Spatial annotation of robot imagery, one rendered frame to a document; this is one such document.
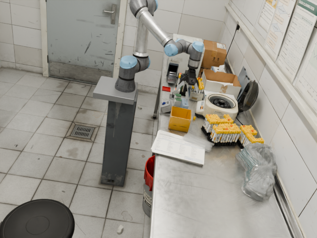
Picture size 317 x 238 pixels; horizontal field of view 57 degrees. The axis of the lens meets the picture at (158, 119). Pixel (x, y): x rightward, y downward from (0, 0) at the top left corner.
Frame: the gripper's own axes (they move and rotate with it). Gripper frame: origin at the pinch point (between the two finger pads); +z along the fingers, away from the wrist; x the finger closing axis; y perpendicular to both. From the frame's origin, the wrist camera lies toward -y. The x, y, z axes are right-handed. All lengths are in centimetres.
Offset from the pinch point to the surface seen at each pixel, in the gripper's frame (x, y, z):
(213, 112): -20.0, -8.3, 6.7
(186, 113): -0.8, -12.8, 8.1
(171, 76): 6.8, 45.9, 9.8
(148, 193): 14, -23, 77
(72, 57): 123, 187, 69
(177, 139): 5.6, -36.5, 13.6
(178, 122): 5.2, -25.0, 8.7
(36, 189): 103, -10, 103
